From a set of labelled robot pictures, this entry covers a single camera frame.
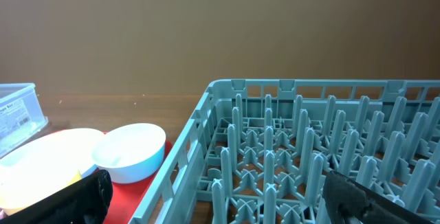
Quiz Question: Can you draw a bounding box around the light blue bowl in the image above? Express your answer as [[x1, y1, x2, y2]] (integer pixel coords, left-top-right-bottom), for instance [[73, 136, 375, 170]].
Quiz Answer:
[[91, 123, 166, 184]]

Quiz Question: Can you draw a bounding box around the light blue plate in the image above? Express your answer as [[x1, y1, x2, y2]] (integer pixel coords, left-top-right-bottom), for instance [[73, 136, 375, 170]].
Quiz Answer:
[[1, 128, 105, 177]]

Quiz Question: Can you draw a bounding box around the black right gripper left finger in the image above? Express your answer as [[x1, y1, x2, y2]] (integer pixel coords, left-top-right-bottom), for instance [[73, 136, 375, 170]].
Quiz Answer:
[[1, 170, 113, 224]]

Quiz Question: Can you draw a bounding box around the clear plastic waste bin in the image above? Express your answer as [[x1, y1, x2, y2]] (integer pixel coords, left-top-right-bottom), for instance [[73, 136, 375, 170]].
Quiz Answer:
[[0, 83, 48, 157]]

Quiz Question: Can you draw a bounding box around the grey plastic dishwasher rack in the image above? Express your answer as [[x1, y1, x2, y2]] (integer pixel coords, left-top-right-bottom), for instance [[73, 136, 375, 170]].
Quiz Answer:
[[130, 79, 439, 223]]

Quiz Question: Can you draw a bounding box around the yellow plastic cup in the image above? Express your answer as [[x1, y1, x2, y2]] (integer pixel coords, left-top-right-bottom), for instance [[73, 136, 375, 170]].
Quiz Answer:
[[1, 170, 82, 216]]

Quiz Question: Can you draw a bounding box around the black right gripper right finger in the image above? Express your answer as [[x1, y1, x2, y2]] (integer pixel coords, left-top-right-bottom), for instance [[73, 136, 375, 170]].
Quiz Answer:
[[322, 170, 431, 224]]

